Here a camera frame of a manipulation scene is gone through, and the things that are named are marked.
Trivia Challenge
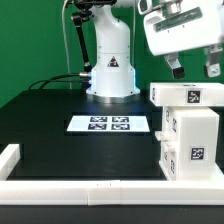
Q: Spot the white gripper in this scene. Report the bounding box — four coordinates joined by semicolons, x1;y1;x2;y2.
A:
143;0;224;79

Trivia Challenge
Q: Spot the white cabinet body box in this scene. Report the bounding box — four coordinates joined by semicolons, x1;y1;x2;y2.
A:
165;107;219;181

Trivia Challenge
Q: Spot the white cabinet top block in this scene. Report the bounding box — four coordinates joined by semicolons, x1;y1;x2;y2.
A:
150;82;224;107

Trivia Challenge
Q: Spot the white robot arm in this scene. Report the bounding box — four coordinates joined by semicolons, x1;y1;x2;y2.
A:
64;0;224;103

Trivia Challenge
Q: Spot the white U-shaped boundary fence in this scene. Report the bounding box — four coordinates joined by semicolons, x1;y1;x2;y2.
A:
0;144;224;206

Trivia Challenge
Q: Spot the white marker base plate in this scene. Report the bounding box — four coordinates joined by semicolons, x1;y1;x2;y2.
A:
67;115;150;132

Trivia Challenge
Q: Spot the white hanging cable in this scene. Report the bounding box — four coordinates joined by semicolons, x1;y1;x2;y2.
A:
61;0;74;90

